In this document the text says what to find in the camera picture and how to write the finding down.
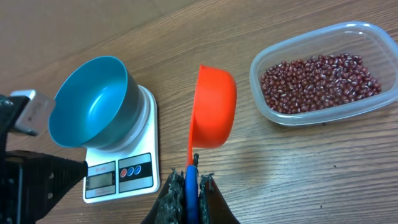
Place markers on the clear plastic container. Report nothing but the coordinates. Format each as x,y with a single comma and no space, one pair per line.
377,48

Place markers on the red adzuki beans pile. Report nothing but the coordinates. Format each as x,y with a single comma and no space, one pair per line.
318,83

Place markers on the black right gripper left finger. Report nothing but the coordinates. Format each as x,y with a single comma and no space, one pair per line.
170,204

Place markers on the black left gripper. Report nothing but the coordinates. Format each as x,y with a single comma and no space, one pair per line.
33,183

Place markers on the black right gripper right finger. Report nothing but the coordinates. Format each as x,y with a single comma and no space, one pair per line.
213,208

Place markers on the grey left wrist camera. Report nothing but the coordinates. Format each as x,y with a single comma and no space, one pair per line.
35,113

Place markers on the white digital kitchen scale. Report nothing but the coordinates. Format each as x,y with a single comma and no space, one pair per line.
129,167

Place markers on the teal plastic bowl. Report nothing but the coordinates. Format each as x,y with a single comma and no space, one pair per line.
96,106

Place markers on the orange scoop with blue handle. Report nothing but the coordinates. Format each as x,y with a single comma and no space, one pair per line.
212,117

